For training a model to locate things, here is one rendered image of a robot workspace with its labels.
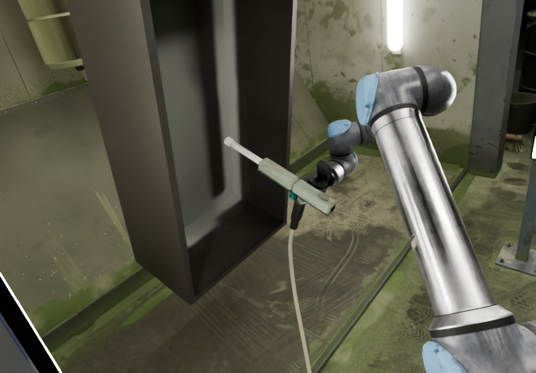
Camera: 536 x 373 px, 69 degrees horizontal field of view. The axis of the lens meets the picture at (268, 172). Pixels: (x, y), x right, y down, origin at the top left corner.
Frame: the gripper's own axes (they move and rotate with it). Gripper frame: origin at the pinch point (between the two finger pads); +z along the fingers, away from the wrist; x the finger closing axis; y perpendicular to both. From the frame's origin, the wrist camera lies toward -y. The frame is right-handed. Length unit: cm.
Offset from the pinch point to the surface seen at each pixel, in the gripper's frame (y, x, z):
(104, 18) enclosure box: -49, 50, 36
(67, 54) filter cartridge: 6, 139, 2
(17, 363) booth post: -32, -7, 89
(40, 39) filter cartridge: 3, 152, 7
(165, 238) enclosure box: 19.1, 28.0, 34.4
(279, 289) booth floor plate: 86, 3, -22
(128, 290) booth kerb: 110, 69, 25
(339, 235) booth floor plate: 83, -1, -76
